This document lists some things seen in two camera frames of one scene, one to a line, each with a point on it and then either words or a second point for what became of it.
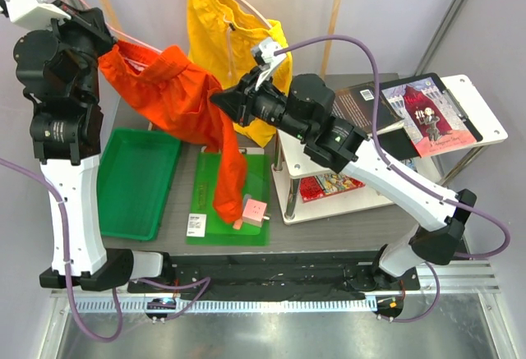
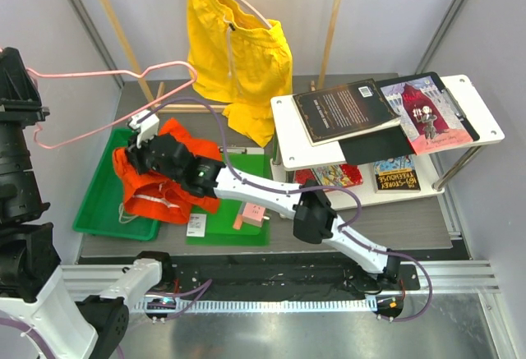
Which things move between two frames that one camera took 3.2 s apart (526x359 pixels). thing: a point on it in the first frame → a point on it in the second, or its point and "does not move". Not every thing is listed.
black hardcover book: (355, 106) does not move
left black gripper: (90, 22) → (19, 92)
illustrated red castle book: (431, 121) does not move
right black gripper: (239, 103) → (135, 155)
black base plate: (238, 277) does not move
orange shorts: (173, 86) → (156, 198)
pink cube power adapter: (255, 213) does not move
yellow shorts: (222, 31) does not move
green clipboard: (219, 230) does not move
